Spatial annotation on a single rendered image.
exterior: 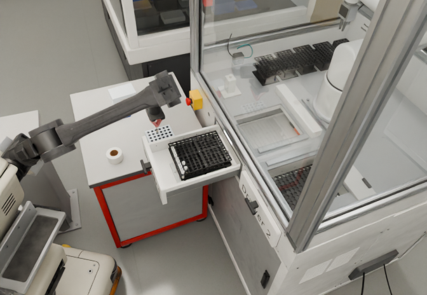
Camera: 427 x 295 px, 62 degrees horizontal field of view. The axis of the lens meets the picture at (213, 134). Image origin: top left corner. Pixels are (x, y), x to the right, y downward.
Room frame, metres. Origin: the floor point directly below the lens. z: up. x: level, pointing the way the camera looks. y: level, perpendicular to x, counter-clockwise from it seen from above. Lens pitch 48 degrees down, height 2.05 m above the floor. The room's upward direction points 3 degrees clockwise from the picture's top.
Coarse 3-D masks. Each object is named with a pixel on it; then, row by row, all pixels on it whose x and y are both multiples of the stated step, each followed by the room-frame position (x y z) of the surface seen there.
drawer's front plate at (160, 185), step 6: (144, 138) 0.97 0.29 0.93; (144, 144) 0.93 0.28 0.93; (150, 150) 0.90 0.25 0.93; (150, 156) 0.87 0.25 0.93; (150, 162) 0.86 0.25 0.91; (150, 168) 0.88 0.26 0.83; (156, 168) 0.81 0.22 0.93; (156, 174) 0.79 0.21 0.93; (156, 180) 0.77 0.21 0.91; (156, 186) 0.79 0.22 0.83; (162, 186) 0.73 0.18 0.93; (162, 192) 0.72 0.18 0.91; (162, 198) 0.72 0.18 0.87
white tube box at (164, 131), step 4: (160, 128) 1.15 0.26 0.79; (164, 128) 1.16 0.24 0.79; (168, 128) 1.15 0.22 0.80; (148, 132) 1.12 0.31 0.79; (152, 132) 1.12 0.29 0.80; (156, 132) 1.12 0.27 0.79; (160, 132) 1.13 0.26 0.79; (164, 132) 1.12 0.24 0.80; (168, 132) 1.13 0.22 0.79; (172, 132) 1.12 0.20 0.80; (148, 136) 1.09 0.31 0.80; (152, 136) 1.09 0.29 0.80; (156, 136) 1.09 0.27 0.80; (160, 136) 1.10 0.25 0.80; (164, 136) 1.10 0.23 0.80; (168, 136) 1.10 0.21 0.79; (172, 136) 1.10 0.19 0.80; (148, 140) 1.07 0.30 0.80; (152, 140) 1.07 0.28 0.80; (156, 140) 1.08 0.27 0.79
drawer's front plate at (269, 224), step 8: (240, 176) 0.82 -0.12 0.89; (248, 176) 0.80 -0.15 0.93; (240, 184) 0.82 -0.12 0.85; (248, 184) 0.76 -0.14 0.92; (248, 192) 0.75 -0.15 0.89; (256, 192) 0.73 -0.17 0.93; (256, 200) 0.70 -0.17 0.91; (256, 208) 0.69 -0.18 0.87; (264, 208) 0.66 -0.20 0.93; (256, 216) 0.68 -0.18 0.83; (264, 216) 0.64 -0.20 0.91; (264, 224) 0.63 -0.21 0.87; (272, 224) 0.60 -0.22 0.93; (264, 232) 0.62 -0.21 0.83; (272, 232) 0.58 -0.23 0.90; (280, 232) 0.57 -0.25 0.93; (272, 240) 0.57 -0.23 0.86
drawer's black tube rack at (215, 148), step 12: (216, 132) 1.05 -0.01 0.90; (180, 144) 0.99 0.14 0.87; (192, 144) 0.97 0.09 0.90; (204, 144) 0.97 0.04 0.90; (216, 144) 1.00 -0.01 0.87; (180, 156) 0.90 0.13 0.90; (192, 156) 0.90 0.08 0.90; (204, 156) 0.91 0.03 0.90; (216, 156) 0.91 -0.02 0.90; (192, 168) 0.84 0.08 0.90; (204, 168) 0.85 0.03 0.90; (216, 168) 0.87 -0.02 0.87
